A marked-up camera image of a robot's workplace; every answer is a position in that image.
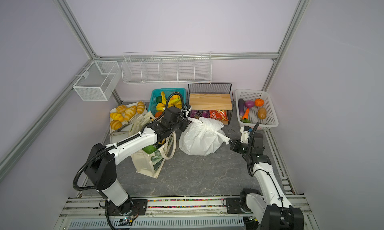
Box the white plastic grocery bag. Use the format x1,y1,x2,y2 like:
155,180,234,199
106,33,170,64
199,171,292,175
179,117,230,156

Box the striped bread right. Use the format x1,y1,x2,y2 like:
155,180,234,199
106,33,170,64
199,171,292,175
137,101,146,115

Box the orange carrot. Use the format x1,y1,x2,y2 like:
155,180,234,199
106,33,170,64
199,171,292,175
242,108,250,120

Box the beige canvas tote bag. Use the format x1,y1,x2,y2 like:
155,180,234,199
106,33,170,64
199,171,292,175
129,111,177,179

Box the croissant bread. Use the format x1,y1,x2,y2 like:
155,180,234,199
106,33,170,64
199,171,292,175
110,120,123,131
110,113,125,122
116,105,127,114

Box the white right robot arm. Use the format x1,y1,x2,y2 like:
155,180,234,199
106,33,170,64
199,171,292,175
229,123,305,230

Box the metal tongs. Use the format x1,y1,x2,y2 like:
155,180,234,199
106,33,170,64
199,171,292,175
110,122,132,136

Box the croissant bread left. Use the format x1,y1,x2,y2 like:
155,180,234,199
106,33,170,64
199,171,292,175
110,113,125,122

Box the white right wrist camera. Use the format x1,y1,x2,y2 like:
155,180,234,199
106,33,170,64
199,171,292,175
240,126,252,144

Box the white wire wall rack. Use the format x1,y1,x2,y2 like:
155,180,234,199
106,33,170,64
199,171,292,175
122,51,213,84

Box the white plastic vegetable basket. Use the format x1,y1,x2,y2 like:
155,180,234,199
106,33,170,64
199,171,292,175
235,89,279,130

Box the croissant bread bottom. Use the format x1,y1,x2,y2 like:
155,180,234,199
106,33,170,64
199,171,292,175
110,120,123,131

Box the orange fruit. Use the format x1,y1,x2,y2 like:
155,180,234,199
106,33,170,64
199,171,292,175
171,94,181,100

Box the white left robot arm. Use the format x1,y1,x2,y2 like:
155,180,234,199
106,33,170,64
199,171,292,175
73,103,192,215

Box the striped bread loaf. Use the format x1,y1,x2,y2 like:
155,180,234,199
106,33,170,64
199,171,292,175
124,106,137,122

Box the red chips bag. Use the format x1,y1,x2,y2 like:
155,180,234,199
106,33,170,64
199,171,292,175
209,110,229,122

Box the white mesh wall box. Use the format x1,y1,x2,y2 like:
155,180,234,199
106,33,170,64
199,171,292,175
73,61,122,102

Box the purple onion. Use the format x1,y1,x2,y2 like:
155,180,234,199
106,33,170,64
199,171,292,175
245,101,255,109

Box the brown potato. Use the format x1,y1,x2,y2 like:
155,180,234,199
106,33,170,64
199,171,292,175
257,108,267,120

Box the croissant bread top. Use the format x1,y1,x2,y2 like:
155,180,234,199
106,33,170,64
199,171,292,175
116,105,127,114

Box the yellow banana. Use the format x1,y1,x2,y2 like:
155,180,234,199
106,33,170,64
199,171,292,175
161,91,181,106

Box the teal plastic fruit basket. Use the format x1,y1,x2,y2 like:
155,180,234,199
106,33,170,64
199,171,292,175
147,88,187,115

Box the green snack bag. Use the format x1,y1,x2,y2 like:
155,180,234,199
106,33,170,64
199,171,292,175
142,145,158,155

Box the purple snack bag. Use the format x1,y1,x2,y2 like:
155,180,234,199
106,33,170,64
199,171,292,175
190,110,210,119

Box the black mesh wooden shelf rack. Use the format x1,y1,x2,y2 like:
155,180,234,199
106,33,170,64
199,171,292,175
187,83,234,125

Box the orange pumpkin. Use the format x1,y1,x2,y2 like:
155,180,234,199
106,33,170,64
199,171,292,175
255,99,264,107

